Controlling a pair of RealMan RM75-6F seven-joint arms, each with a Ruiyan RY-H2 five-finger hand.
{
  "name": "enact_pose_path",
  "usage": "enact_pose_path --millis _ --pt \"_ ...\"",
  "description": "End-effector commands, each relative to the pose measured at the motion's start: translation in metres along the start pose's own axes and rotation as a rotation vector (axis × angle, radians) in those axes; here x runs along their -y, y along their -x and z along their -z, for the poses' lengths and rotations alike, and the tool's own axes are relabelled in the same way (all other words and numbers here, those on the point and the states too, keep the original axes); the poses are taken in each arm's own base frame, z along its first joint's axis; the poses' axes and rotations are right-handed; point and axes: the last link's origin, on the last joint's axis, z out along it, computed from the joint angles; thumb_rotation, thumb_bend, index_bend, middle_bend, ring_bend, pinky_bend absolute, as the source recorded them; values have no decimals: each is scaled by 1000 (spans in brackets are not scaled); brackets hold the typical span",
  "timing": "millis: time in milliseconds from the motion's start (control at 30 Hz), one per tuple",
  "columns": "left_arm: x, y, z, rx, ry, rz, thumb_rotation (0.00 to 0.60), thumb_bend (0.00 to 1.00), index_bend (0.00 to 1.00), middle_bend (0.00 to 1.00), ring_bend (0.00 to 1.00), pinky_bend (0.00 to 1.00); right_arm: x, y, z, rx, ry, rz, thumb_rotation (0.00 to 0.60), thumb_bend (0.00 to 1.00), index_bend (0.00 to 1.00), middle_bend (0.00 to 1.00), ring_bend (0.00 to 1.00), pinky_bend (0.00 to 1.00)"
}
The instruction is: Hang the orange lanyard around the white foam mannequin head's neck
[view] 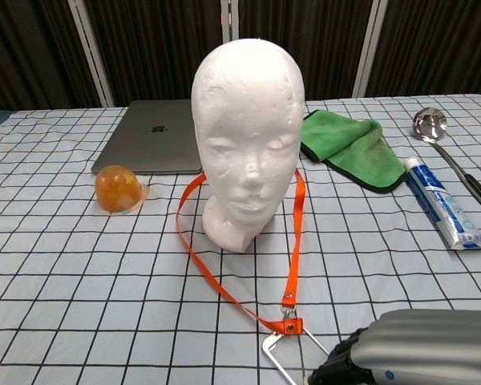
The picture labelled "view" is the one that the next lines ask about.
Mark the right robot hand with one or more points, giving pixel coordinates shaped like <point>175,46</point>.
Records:
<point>425,345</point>

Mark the white badge holder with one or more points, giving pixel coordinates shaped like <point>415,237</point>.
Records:
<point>292,357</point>

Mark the white foam mannequin head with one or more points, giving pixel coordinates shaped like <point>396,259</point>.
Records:
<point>248,120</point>

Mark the blue white toothpaste tube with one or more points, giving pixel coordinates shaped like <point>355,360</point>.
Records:
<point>437,196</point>

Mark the green microfibre cloth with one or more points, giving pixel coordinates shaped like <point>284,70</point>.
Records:
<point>356,152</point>

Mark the black partition panel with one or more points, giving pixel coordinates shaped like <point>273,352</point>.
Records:
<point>304,32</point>
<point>437,44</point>
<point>24,52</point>
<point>156,48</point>

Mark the orange jelly cup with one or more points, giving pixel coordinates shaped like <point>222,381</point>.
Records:
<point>116,186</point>

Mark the grey laptop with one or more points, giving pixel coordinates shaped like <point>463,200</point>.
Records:
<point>144,140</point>

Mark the checkered tablecloth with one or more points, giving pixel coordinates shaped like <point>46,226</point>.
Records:
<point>64,260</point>

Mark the white partition frame post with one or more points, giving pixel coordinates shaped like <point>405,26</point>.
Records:
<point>92,56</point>
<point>369,44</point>
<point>229,20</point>

